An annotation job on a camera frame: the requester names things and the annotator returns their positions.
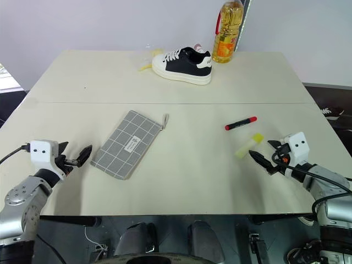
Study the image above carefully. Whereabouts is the red and black marker pen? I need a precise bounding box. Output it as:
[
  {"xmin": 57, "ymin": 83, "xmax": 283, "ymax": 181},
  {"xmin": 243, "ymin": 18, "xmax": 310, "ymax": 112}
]
[{"xmin": 224, "ymin": 116, "xmax": 258, "ymax": 131}]

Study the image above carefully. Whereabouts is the black striped vertical rail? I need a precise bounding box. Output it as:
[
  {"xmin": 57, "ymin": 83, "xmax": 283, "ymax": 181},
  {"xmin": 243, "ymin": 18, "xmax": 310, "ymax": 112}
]
[{"xmin": 235, "ymin": 0, "xmax": 253, "ymax": 52}]

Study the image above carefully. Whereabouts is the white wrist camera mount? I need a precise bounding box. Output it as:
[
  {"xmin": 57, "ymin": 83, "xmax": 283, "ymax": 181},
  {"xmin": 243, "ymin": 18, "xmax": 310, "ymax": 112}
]
[
  {"xmin": 283, "ymin": 131, "xmax": 311, "ymax": 165},
  {"xmin": 29, "ymin": 140, "xmax": 68, "ymax": 180}
]

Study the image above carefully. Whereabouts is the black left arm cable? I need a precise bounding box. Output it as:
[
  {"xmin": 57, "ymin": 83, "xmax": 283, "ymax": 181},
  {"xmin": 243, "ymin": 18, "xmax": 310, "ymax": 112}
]
[{"xmin": 0, "ymin": 143, "xmax": 31, "ymax": 165}]

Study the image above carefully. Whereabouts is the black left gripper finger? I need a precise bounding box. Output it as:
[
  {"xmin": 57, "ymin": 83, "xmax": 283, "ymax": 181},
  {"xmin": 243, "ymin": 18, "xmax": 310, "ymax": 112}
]
[
  {"xmin": 76, "ymin": 145, "xmax": 94, "ymax": 167},
  {"xmin": 57, "ymin": 141, "xmax": 69, "ymax": 157}
]

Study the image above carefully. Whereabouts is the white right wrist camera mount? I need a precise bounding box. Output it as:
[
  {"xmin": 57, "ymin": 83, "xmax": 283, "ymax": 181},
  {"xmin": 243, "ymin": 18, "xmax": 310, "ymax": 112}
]
[{"xmin": 283, "ymin": 131, "xmax": 311, "ymax": 165}]

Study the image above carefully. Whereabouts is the black and white sneaker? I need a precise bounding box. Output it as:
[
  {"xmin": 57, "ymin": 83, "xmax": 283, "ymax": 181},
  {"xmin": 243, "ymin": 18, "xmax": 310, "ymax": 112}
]
[{"xmin": 151, "ymin": 46, "xmax": 213, "ymax": 86}]

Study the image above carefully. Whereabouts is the clear plastic bag with yellow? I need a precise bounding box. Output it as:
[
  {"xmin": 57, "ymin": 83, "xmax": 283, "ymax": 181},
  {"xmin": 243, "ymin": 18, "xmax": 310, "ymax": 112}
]
[{"xmin": 135, "ymin": 45, "xmax": 164, "ymax": 72}]

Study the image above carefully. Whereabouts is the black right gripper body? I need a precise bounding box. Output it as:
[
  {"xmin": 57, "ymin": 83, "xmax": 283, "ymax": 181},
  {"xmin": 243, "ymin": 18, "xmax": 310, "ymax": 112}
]
[{"xmin": 269, "ymin": 145, "xmax": 292, "ymax": 175}]

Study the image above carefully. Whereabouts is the black sneaker on floor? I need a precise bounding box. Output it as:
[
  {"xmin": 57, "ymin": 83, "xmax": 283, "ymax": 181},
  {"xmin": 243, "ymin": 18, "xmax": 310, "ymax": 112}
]
[{"xmin": 320, "ymin": 107, "xmax": 345, "ymax": 120}]

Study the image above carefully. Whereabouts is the yellow highlighter pen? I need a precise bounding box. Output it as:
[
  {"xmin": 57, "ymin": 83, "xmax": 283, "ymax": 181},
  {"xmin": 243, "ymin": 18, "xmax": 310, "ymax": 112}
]
[{"xmin": 235, "ymin": 133, "xmax": 265, "ymax": 159}]

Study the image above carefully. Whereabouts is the grey checked pencil pouch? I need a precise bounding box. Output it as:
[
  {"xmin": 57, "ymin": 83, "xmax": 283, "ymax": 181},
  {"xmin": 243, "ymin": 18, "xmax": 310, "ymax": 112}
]
[{"xmin": 90, "ymin": 109, "xmax": 170, "ymax": 180}]

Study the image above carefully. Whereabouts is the white cable under table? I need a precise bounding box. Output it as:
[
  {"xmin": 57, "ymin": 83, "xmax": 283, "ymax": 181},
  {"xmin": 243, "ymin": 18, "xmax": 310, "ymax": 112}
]
[{"xmin": 84, "ymin": 225, "xmax": 108, "ymax": 252}]

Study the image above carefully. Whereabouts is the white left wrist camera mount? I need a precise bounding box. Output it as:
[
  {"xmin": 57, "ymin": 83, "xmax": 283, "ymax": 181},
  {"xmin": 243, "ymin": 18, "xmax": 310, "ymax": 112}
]
[{"xmin": 29, "ymin": 140, "xmax": 68, "ymax": 180}]

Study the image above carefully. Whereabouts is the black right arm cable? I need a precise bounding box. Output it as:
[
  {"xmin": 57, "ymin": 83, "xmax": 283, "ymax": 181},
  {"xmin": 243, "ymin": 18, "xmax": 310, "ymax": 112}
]
[{"xmin": 271, "ymin": 152, "xmax": 352, "ymax": 221}]

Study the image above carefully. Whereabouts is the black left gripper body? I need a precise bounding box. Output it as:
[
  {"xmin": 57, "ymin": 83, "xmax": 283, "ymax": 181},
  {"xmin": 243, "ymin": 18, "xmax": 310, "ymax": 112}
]
[{"xmin": 53, "ymin": 155, "xmax": 83, "ymax": 178}]

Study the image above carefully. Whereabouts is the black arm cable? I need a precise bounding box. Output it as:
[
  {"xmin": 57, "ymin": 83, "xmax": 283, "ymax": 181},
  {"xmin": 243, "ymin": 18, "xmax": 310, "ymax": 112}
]
[
  {"xmin": 271, "ymin": 152, "xmax": 352, "ymax": 221},
  {"xmin": 0, "ymin": 143, "xmax": 31, "ymax": 165}
]

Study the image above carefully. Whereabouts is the dark rounded right foot shape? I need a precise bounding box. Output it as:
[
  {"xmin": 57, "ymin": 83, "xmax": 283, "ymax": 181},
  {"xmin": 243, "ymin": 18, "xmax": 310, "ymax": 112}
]
[{"xmin": 187, "ymin": 219, "xmax": 222, "ymax": 256}]

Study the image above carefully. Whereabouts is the yellow cooking oil bottle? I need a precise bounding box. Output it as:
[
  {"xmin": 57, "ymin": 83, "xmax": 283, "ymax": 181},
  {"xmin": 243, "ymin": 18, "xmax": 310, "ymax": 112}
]
[{"xmin": 212, "ymin": 0, "xmax": 245, "ymax": 65}]

